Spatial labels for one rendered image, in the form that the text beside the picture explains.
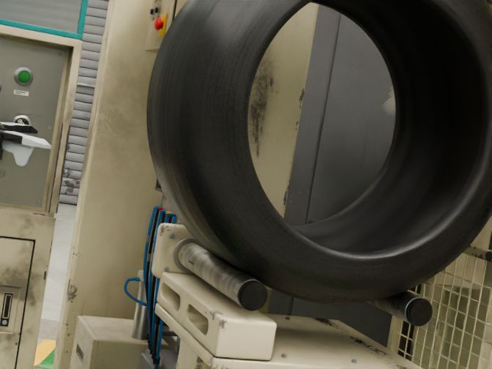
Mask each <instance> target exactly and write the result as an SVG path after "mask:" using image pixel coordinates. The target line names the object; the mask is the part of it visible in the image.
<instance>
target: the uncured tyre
mask: <svg viewBox="0 0 492 369"><path fill-rule="evenodd" d="M310 2H311V3H315V4H320V5H323V6H325V7H329V8H331V9H333V10H336V11H338V12H339V13H341V14H343V15H345V16H346V17H347V18H349V19H351V20H352V21H353V22H355V23H356V24H357V25H358V26H359V27H360V28H361V29H362V30H363V31H364V32H365V33H366V34H367V35H368V36H369V38H371V39H372V41H373V42H374V44H375V45H376V47H377V48H378V50H379V52H380V53H381V55H382V57H383V59H384V61H385V63H386V65H387V68H388V70H389V74H390V77H391V79H392V85H393V89H394V93H395V129H394V134H393V138H392V143H391V146H390V148H389V152H388V155H387V158H386V160H385V161H384V164H383V166H382V168H381V170H380V171H379V173H378V175H377V177H376V178H375V179H374V181H373V182H372V184H371V185H370V186H369V188H368V189H367V190H366V191H365V192H364V193H363V194H362V195H361V196H360V197H359V198H358V199H357V200H356V201H355V202H353V203H352V204H351V205H349V206H348V207H346V208H345V209H344V210H342V211H340V212H338V213H337V214H335V215H333V216H331V217H328V218H326V219H323V220H320V221H317V222H314V223H308V224H304V225H289V224H288V223H287V222H286V221H285V220H284V219H283V217H282V216H281V215H280V214H279V213H278V211H277V210H276V209H275V208H274V207H273V205H272V203H271V202H270V200H269V199H268V197H267V195H266V193H265V192H264V189H263V188H262V186H261V183H260V182H259V180H258V177H257V174H256V170H255V168H254V165H253V161H252V157H251V153H250V146H249V140H248V131H247V115H248V106H249V101H250V93H251V89H252V86H253V81H254V78H255V76H256V72H257V69H258V66H259V64H260V62H261V60H262V58H263V56H264V54H265V52H266V50H267V48H268V47H269V44H270V43H271V41H272V40H273V39H274V37H275V36H276V34H277V33H278V32H279V31H280V29H281V28H282V27H283V26H284V25H285V23H286V22H287V21H288V20H289V19H290V18H291V17H292V16H293V15H294V14H296V13H297V12H298V11H299V10H300V9H302V8H303V7H304V6H305V5H307V4H309V3H310ZM146 126H147V135H148V142H149V150H150V154H151V157H152V162H153V166H154V170H155V173H156V175H157V178H158V181H159V183H160V186H161V188H162V190H163V192H164V194H165V197H166V198H167V200H168V202H169V204H170V205H171V208H172V209H173V211H174V212H175V214H176V216H177V217H178V218H179V219H180V221H181V222H182V224H183V225H184V226H185V228H186V229H187V230H188V231H189V232H190V233H191V234H192V235H193V236H194V237H195V238H196V239H197V240H198V241H199V242H200V243H201V244H202V245H203V246H204V247H205V248H206V249H207V250H209V251H210V252H211V253H213V254H214V255H216V256H217V257H218V258H221V259H223V260H224V261H226V262H227V263H229V264H230V265H232V266H234V267H236V268H237V269H239V270H241V271H243V272H244V273H246V274H247V275H249V276H251V277H253V278H255V279H256V280H258V281H259V282H261V283H262V284H264V285H265V286H268V287H270V288H272V289H274V290H276V291H279V292H280V293H283V294H286V295H289V296H291V297H296V298H298V299H304V300H307V301H312V302H322V303H333V304H343V303H355V302H367V301H372V300H377V299H383V298H386V297H390V296H393V295H396V294H399V293H402V292H404V291H407V290H409V289H411V288H413V287H415V286H418V285H419V284H421V283H424V282H425V281H426V280H429V279H430V278H432V277H433V276H435V275H437V274H438V273H439V272H440V271H442V270H443V269H445V268H446V267H447V266H449V265H450V264H451V263H452V262H453V261H454V260H455V259H456V258H457V257H458V256H459V255H460V254H461V253H462V252H463V251H464V250H465V249H466V248H467V247H468V246H469V245H470V244H471V243H472V242H473V241H474V240H475V238H476V237H477V236H478V234H479V233H480V232H481V230H482V229H483V228H484V226H485V224H486V223H487V222H488V220H489V219H490V217H491V215H492V9H491V7H490V6H489V4H488V2H487V1H486V0H187V1H186V3H185V4H184V5H183V7H182V8H181V9H180V11H179V12H178V14H177V15H176V17H175V18H174V20H173V22H172V23H171V25H170V26H169V28H168V30H167V32H166V34H165V36H164V38H163V41H162V43H161V45H160V48H159V51H158V52H157V56H156V59H155V61H154V66H153V69H152V74H151V78H150V82H149V90H148V97H147V107H146Z"/></svg>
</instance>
